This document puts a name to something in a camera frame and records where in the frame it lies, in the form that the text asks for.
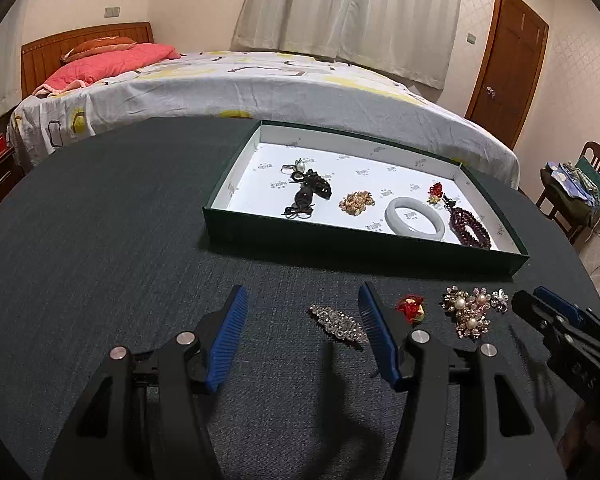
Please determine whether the white striped curtain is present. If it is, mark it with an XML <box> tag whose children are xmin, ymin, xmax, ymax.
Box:
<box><xmin>235</xmin><ymin>0</ymin><xmax>466</xmax><ymax>90</ymax></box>

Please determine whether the dark green jewelry box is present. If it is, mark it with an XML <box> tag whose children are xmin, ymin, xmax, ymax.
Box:
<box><xmin>201</xmin><ymin>120</ymin><xmax>530</xmax><ymax>276</ymax></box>

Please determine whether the crystal hair clip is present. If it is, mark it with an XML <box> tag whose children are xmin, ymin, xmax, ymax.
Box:
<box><xmin>307</xmin><ymin>305</ymin><xmax>368</xmax><ymax>345</ymax></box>

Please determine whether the brown wooden door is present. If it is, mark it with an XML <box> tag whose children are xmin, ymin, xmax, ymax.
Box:
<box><xmin>465</xmin><ymin>0</ymin><xmax>550</xmax><ymax>150</ymax></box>

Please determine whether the pile of clothes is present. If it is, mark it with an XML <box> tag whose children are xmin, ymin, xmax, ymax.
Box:
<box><xmin>540</xmin><ymin>161</ymin><xmax>600</xmax><ymax>226</ymax></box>

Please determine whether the pearl flower brooch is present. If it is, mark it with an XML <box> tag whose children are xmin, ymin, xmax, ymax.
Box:
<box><xmin>440</xmin><ymin>285</ymin><xmax>496</xmax><ymax>341</ymax></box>

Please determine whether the white jade bangle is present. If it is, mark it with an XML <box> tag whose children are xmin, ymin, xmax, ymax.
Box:
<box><xmin>384</xmin><ymin>196</ymin><xmax>447</xmax><ymax>235</ymax></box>

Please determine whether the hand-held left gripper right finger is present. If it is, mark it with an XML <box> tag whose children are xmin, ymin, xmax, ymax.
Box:
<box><xmin>357</xmin><ymin>281</ymin><xmax>568</xmax><ymax>480</ymax></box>

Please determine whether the gold flower brooch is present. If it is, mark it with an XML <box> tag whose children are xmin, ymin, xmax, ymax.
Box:
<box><xmin>339</xmin><ymin>190</ymin><xmax>376</xmax><ymax>217</ymax></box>

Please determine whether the pink pillow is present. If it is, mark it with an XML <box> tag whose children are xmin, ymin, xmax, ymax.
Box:
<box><xmin>32</xmin><ymin>43</ymin><xmax>182</xmax><ymax>96</ymax></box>

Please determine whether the wooden headboard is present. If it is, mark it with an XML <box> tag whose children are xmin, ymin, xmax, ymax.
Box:
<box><xmin>21</xmin><ymin>21</ymin><xmax>155</xmax><ymax>98</ymax></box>

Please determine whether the dark red bead bracelet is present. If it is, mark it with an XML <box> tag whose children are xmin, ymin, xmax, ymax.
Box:
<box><xmin>442</xmin><ymin>194</ymin><xmax>492</xmax><ymax>251</ymax></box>

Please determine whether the green cloth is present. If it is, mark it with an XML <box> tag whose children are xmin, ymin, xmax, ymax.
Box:
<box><xmin>577</xmin><ymin>157</ymin><xmax>600</xmax><ymax>192</ymax></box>

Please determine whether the bed with patterned sheet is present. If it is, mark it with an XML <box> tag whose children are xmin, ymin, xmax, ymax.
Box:
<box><xmin>6</xmin><ymin>50</ymin><xmax>521</xmax><ymax>191</ymax></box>

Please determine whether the black knotted cord pendant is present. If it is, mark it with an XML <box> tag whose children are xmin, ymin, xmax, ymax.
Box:
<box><xmin>281</xmin><ymin>170</ymin><xmax>333</xmax><ymax>221</ymax></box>

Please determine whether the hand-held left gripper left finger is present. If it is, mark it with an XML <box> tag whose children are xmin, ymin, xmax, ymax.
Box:
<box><xmin>45</xmin><ymin>284</ymin><xmax>249</xmax><ymax>480</ymax></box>

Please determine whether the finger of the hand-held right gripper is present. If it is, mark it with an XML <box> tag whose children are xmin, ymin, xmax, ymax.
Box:
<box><xmin>511</xmin><ymin>290</ymin><xmax>576</xmax><ymax>348</ymax></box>
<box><xmin>534</xmin><ymin>286</ymin><xmax>588</xmax><ymax>323</ymax></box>

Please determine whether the orange cushion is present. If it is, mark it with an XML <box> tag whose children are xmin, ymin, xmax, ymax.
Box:
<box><xmin>62</xmin><ymin>36</ymin><xmax>136</xmax><ymax>61</ymax></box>

